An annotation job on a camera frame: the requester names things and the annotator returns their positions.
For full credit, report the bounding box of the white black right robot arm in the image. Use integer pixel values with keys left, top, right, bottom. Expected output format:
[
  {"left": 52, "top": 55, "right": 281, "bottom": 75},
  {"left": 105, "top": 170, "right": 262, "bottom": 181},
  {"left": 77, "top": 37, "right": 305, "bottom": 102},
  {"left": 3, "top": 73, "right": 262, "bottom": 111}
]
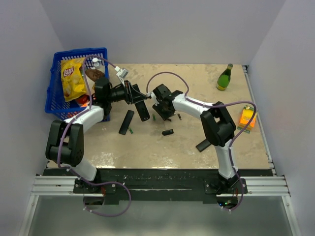
[{"left": 148, "top": 84, "right": 238, "bottom": 193}]

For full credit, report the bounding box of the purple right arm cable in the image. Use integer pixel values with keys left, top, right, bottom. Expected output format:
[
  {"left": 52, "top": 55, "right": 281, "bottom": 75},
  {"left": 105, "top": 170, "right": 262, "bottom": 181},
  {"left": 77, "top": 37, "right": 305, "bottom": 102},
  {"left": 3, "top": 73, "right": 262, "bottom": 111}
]
[{"left": 146, "top": 71, "right": 258, "bottom": 173}]

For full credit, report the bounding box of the blue plastic basket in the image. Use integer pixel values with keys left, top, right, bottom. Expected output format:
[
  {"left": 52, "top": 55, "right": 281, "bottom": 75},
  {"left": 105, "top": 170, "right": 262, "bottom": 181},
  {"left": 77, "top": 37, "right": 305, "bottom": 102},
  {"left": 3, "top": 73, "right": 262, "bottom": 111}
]
[{"left": 45, "top": 47, "right": 108, "bottom": 120}]

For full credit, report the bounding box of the yellow Lays chips bag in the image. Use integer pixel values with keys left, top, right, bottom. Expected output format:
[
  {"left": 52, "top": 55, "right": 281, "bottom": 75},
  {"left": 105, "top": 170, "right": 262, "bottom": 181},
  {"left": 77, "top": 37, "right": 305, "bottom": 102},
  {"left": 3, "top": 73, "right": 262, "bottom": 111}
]
[{"left": 61, "top": 58, "right": 87, "bottom": 102}]

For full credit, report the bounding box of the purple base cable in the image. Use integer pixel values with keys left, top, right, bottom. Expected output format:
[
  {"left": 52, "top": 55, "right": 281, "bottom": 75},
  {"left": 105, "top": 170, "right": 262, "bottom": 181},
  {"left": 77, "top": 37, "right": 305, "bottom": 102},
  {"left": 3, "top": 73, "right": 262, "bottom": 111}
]
[
  {"left": 220, "top": 169, "right": 249, "bottom": 212},
  {"left": 83, "top": 182, "right": 133, "bottom": 218}
]

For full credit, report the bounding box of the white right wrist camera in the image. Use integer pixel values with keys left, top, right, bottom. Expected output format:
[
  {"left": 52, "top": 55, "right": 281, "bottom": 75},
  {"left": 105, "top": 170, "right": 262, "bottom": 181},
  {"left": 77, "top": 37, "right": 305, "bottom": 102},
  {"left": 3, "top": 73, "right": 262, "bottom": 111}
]
[{"left": 146, "top": 91, "right": 159, "bottom": 104}]

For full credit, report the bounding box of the white pump soap bottle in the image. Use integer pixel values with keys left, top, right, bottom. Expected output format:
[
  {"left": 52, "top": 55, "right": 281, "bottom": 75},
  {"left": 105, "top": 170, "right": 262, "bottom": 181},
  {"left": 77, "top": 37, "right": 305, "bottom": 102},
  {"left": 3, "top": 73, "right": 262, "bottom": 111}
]
[{"left": 92, "top": 58, "right": 102, "bottom": 69}]

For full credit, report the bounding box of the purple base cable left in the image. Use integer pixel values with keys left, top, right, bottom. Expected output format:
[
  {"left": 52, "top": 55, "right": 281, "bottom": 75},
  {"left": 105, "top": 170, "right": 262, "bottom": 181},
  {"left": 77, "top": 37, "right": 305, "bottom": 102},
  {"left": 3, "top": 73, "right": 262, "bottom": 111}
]
[{"left": 83, "top": 182, "right": 133, "bottom": 218}]

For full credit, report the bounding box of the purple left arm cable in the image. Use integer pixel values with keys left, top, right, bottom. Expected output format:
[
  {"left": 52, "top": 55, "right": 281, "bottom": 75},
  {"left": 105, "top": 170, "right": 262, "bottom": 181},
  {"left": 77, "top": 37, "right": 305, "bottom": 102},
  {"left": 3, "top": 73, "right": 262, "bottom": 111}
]
[{"left": 57, "top": 55, "right": 119, "bottom": 170}]

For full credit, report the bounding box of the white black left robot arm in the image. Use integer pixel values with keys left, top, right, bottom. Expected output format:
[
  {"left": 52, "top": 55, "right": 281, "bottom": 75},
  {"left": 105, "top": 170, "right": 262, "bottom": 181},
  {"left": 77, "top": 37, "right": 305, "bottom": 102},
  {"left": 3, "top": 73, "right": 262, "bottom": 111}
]
[{"left": 45, "top": 77, "right": 150, "bottom": 193}]

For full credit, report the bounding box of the black battery cover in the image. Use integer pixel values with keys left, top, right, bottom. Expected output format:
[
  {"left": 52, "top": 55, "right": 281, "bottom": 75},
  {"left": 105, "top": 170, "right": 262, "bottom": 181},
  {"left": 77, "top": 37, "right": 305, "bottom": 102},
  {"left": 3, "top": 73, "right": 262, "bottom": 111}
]
[{"left": 162, "top": 129, "right": 174, "bottom": 136}]

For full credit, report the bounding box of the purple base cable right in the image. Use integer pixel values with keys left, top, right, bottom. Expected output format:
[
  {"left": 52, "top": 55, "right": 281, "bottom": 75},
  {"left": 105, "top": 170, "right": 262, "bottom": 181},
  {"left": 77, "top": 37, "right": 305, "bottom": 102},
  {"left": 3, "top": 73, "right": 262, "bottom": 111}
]
[{"left": 220, "top": 169, "right": 249, "bottom": 212}]

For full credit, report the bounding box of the green glass bottle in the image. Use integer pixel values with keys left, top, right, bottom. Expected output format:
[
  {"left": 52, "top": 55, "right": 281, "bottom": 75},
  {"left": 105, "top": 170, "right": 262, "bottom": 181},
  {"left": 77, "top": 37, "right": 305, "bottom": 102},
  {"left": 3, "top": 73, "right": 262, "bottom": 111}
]
[{"left": 217, "top": 64, "right": 233, "bottom": 90}]

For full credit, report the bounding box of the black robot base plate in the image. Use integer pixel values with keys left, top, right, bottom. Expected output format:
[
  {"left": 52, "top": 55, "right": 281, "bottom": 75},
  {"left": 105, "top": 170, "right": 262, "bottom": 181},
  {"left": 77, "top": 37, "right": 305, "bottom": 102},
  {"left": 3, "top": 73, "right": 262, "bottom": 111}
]
[{"left": 43, "top": 167, "right": 274, "bottom": 206}]

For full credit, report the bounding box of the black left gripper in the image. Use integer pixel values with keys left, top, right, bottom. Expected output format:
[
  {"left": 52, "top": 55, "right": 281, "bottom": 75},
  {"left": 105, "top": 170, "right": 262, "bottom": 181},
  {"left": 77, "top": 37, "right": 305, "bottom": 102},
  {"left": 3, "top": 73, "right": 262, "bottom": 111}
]
[{"left": 106, "top": 80, "right": 147, "bottom": 105}]

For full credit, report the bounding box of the aluminium frame rail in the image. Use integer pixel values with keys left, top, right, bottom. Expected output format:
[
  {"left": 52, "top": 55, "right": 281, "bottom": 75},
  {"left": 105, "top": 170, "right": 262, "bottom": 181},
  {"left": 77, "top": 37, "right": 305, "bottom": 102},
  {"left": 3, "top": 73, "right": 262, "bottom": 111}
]
[{"left": 31, "top": 176, "right": 290, "bottom": 197}]

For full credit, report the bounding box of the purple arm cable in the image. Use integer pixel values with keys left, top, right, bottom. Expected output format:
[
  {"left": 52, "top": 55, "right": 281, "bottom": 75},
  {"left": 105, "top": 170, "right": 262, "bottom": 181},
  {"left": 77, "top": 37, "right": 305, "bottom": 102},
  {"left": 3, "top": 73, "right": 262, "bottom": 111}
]
[
  {"left": 146, "top": 71, "right": 258, "bottom": 173},
  {"left": 57, "top": 55, "right": 119, "bottom": 170}
]

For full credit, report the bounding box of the brown and white pouch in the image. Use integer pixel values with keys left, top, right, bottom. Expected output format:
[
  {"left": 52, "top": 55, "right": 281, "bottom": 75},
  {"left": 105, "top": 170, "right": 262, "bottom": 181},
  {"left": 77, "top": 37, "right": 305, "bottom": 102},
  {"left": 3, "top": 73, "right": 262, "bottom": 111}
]
[{"left": 85, "top": 68, "right": 105, "bottom": 82}]

